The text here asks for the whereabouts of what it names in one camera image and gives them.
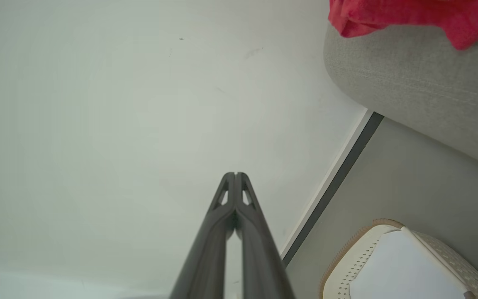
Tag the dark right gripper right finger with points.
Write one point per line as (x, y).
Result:
(259, 257)

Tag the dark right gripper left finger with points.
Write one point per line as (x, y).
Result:
(206, 257)

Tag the red and white jacket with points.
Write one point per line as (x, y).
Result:
(409, 10)

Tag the white laundry basket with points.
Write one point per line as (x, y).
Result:
(450, 257)

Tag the white and dark baseboard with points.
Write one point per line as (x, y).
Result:
(334, 182)

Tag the grey fabric sofa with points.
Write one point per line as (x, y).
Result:
(409, 83)

